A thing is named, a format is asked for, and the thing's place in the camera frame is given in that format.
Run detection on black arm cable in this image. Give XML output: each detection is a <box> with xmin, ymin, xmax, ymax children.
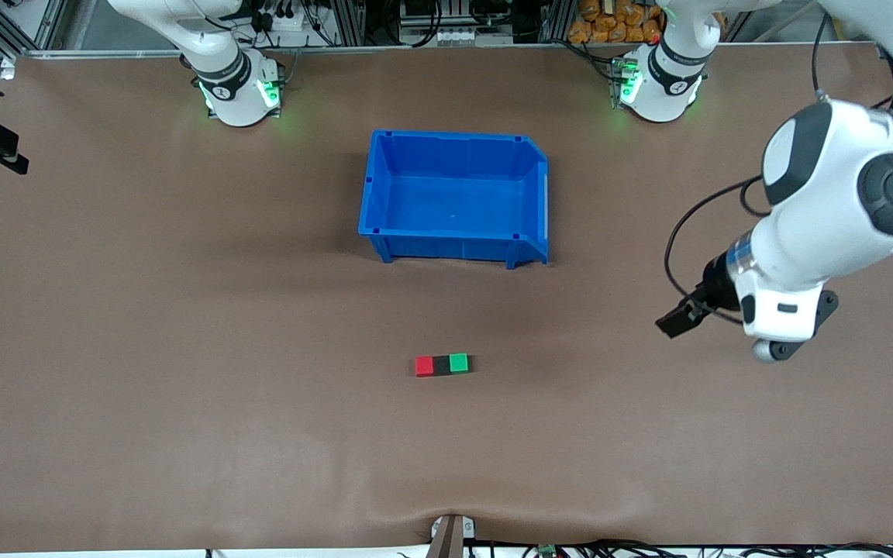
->
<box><xmin>664</xmin><ymin>14</ymin><xmax>893</xmax><ymax>326</ymax></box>

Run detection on orange packet pile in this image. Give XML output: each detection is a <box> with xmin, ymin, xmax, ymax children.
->
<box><xmin>568</xmin><ymin>0</ymin><xmax>666</xmax><ymax>44</ymax></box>

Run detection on blue plastic storage bin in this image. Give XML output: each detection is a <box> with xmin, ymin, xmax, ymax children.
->
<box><xmin>358</xmin><ymin>129</ymin><xmax>550</xmax><ymax>270</ymax></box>

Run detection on white power strip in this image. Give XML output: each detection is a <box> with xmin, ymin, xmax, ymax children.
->
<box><xmin>263</xmin><ymin>6</ymin><xmax>313</xmax><ymax>33</ymax></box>

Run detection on table edge clamp bracket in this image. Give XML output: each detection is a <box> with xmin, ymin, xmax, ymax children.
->
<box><xmin>429</xmin><ymin>514</ymin><xmax>477</xmax><ymax>558</ymax></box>

